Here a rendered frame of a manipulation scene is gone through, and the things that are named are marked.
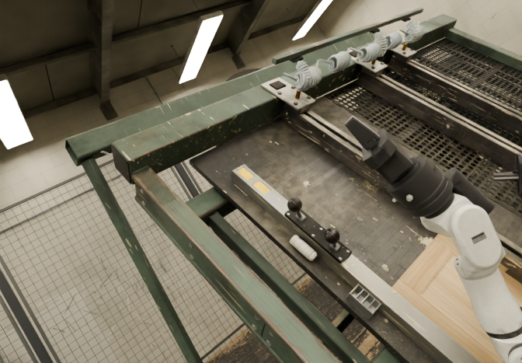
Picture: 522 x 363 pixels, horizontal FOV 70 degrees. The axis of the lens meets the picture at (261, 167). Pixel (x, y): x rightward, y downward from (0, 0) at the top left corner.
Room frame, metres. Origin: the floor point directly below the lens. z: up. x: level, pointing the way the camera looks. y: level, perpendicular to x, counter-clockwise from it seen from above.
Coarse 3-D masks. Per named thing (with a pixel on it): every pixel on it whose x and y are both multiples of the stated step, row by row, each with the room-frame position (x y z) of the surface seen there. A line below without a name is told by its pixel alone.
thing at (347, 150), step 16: (304, 64) 1.28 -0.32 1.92; (272, 80) 1.40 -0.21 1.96; (288, 96) 1.34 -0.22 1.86; (304, 96) 1.36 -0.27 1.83; (288, 112) 1.36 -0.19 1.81; (304, 112) 1.36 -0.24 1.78; (304, 128) 1.34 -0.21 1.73; (320, 128) 1.29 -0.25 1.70; (336, 128) 1.31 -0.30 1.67; (320, 144) 1.32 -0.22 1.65; (336, 144) 1.27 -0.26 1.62; (352, 144) 1.27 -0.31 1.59; (352, 160) 1.25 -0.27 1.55; (368, 176) 1.23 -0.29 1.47; (384, 192) 1.22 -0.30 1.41; (512, 256) 1.02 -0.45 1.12; (512, 272) 1.03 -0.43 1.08
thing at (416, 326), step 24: (240, 168) 1.14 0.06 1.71; (312, 240) 0.99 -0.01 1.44; (336, 264) 0.96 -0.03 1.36; (360, 264) 0.96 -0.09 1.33; (384, 288) 0.92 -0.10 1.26; (384, 312) 0.91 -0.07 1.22; (408, 312) 0.89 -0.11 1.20; (408, 336) 0.89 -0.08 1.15; (432, 336) 0.86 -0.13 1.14; (456, 360) 0.83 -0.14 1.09
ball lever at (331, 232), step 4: (332, 228) 0.88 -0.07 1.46; (328, 232) 0.87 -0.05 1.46; (332, 232) 0.86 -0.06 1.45; (336, 232) 0.87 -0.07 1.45; (324, 236) 0.88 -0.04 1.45; (328, 236) 0.87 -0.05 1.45; (332, 236) 0.86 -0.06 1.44; (336, 236) 0.86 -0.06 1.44; (328, 240) 0.87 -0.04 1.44; (332, 240) 0.86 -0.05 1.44; (336, 240) 0.87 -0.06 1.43; (332, 244) 0.94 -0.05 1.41; (336, 244) 0.97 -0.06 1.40; (332, 248) 0.97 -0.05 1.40; (336, 248) 0.96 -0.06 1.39
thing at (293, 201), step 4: (292, 200) 0.92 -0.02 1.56; (296, 200) 0.92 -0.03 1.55; (300, 200) 0.92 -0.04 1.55; (288, 204) 0.92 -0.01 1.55; (292, 204) 0.91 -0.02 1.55; (296, 204) 0.91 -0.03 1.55; (300, 204) 0.92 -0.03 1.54; (288, 208) 0.93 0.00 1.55; (292, 208) 0.92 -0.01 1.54; (296, 208) 0.91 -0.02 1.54; (300, 208) 0.92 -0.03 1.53; (296, 212) 0.98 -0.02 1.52; (300, 212) 0.98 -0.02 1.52; (296, 216) 1.02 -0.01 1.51; (300, 216) 1.00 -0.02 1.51; (304, 216) 1.02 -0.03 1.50; (300, 220) 1.01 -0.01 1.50
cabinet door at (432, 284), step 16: (448, 240) 1.09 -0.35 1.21; (432, 256) 1.04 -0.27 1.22; (448, 256) 1.05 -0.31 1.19; (416, 272) 1.00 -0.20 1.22; (432, 272) 1.00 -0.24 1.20; (448, 272) 1.02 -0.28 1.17; (400, 288) 0.95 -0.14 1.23; (416, 288) 0.96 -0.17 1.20; (432, 288) 0.97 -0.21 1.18; (448, 288) 0.98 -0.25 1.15; (464, 288) 0.99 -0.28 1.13; (512, 288) 1.01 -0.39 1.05; (416, 304) 0.93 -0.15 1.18; (432, 304) 0.94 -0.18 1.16; (448, 304) 0.95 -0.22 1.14; (464, 304) 0.96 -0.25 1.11; (432, 320) 0.91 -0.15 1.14; (448, 320) 0.91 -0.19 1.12; (464, 320) 0.92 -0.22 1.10; (464, 336) 0.89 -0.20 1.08; (480, 336) 0.90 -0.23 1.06; (480, 352) 0.87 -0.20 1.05; (496, 352) 0.88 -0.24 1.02
